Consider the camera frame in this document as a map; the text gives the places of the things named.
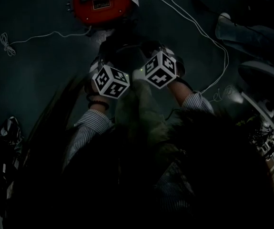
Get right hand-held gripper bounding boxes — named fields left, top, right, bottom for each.
left=132, top=45, right=186, bottom=91

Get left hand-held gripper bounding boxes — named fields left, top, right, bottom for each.
left=88, top=56, right=131, bottom=100

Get red vacuum cleaner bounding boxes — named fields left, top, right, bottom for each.
left=66, top=0, right=142, bottom=31

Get person's left forearm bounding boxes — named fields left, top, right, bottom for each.
left=61, top=80, right=115, bottom=169

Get person's right forearm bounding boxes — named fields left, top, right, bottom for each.
left=167, top=79, right=215, bottom=116

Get person's green trousers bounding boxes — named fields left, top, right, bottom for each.
left=114, top=80, right=173, bottom=157

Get black bead bracelet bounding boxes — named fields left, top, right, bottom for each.
left=86, top=93, right=111, bottom=111

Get white power cable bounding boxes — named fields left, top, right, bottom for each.
left=139, top=0, right=230, bottom=95
left=158, top=0, right=230, bottom=95

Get white coiled cord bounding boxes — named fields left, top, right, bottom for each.
left=0, top=25, right=92, bottom=57

